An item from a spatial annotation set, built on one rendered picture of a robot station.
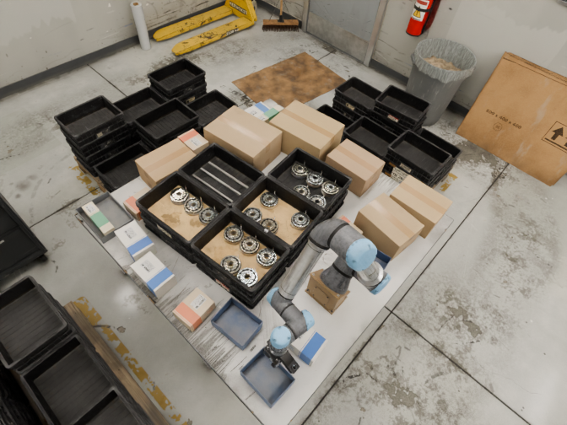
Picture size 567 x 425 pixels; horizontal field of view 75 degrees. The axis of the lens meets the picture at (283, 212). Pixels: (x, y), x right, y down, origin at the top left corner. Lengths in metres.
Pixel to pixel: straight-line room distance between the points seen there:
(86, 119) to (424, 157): 2.66
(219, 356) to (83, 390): 0.77
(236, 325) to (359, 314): 0.62
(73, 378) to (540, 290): 3.20
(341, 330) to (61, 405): 1.44
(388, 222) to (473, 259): 1.35
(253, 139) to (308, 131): 0.36
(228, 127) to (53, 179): 1.80
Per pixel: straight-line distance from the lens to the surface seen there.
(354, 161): 2.37
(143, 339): 2.72
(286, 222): 2.04
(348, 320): 1.98
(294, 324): 1.51
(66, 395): 2.35
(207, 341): 1.90
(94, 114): 3.38
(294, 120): 2.51
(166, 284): 1.96
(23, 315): 2.47
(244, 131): 2.41
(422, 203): 2.29
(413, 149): 3.17
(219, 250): 1.94
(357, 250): 1.32
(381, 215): 2.15
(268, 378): 1.84
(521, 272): 3.51
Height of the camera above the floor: 2.50
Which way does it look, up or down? 54 degrees down
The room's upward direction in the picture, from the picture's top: 7 degrees clockwise
